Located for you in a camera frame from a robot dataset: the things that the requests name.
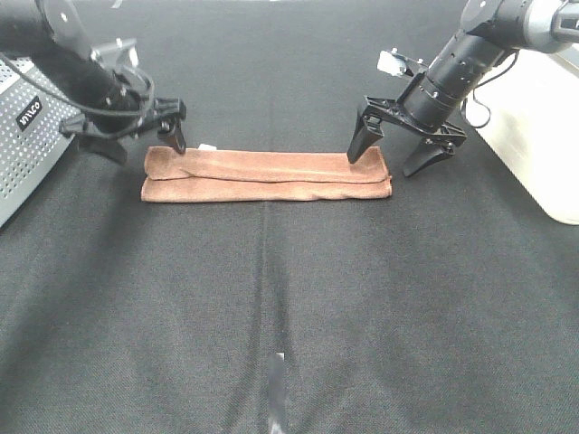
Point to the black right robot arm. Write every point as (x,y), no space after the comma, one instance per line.
(489,32)

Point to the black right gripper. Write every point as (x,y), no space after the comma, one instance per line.
(436,145)

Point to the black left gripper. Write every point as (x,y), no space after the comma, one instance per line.
(164,116)

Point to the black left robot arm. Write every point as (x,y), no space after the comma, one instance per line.
(115,98)

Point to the white plastic storage bin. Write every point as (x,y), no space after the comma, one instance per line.
(527,113)

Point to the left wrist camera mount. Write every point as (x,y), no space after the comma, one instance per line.
(121,52)

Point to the grey perforated laundry basket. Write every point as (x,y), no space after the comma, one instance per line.
(31,143)

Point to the brown towel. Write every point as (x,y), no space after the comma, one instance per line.
(223,176)

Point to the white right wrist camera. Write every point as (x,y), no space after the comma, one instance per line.
(397,65)

